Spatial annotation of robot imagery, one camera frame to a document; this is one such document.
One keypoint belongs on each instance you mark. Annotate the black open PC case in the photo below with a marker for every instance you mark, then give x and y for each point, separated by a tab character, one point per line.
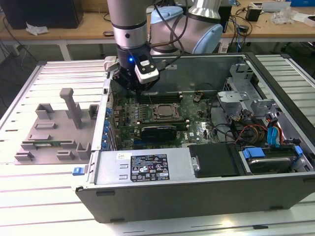
172	201

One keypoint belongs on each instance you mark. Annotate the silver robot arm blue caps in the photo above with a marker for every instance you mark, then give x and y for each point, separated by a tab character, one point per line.
128	22

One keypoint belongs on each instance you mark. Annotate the black RAM slot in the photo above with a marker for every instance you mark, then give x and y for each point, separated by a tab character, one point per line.
165	100
165	95
172	121

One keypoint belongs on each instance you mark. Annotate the green RAM stick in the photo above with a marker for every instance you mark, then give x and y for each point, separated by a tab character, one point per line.
55	142

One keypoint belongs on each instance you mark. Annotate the black upright box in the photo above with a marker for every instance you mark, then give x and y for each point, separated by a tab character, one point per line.
228	17

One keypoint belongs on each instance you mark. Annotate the crumpled clear plastic bag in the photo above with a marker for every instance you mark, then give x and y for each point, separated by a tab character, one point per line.
283	16

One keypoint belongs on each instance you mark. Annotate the crumpled white paper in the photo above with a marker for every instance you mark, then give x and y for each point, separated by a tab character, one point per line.
37	29

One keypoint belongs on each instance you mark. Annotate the black hard disk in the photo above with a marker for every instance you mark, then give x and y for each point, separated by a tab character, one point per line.
268	167

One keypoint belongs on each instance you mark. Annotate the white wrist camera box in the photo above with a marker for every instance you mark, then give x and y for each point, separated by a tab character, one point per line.
147	75

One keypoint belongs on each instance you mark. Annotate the thin metal locking lever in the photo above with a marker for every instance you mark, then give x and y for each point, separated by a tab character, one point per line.
149	98

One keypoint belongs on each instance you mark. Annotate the wooden desk white frame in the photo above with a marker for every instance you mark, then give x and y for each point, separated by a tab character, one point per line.
86	27

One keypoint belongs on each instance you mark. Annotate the green motherboard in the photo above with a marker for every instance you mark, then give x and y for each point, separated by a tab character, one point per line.
197	134

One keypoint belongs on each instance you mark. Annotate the small blue clip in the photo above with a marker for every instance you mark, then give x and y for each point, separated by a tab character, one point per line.
78	171

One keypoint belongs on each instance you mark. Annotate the large black box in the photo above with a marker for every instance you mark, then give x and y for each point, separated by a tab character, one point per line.
44	12

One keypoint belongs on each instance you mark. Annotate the blue disk carrier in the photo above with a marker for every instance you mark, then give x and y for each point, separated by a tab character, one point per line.
253	153

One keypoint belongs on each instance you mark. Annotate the grey case latch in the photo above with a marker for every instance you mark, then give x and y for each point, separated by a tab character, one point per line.
109	62

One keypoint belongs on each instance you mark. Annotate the blue box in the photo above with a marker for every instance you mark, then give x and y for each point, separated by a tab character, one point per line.
302	3

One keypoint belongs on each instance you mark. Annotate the grey flat tray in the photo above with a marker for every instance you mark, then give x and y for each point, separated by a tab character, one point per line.
270	6

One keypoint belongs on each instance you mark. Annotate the grey parts rack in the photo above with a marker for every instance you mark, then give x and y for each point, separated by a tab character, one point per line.
64	137

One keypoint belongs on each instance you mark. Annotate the black plastic bay cover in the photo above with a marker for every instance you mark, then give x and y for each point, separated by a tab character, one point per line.
214	159

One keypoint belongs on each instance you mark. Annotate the grey metal drive cage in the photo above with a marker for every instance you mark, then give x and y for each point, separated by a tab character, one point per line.
233	97

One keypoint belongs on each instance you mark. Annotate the silver power supply with label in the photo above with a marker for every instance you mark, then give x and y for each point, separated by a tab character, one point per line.
110	167

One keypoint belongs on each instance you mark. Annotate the black graphics card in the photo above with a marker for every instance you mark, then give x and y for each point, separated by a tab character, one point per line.
158	134

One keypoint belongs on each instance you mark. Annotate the CPU socket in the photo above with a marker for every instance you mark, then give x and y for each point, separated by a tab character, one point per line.
155	111

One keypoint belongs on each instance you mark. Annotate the small black cube adapter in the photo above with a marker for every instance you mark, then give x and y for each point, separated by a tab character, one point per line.
253	14

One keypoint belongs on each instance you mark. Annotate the white flat box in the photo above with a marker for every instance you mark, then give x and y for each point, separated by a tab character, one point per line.
306	20

